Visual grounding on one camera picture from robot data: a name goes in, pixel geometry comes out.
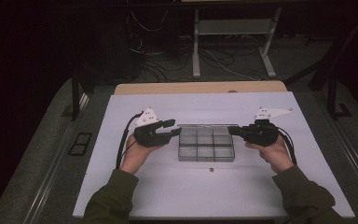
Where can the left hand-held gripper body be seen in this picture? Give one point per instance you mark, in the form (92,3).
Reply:
(149,137)

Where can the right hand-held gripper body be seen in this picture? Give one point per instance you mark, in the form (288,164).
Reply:
(261,133)

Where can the aluminium floor rail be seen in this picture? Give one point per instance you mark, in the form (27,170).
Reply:
(48,183)
(357,168)

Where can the black metal stand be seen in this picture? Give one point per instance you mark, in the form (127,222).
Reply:
(332,99)
(75,99)

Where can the grey metal shelf stand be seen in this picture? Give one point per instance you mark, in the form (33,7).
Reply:
(236,26)

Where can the white foam board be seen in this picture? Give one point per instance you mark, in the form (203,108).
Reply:
(174,102)

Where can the person's left hand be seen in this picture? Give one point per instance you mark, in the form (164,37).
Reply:
(136,155)

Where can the clear plastic compartment box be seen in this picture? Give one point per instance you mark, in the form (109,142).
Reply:
(206,144)

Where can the person's right hand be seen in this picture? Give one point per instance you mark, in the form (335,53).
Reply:
(273,155)

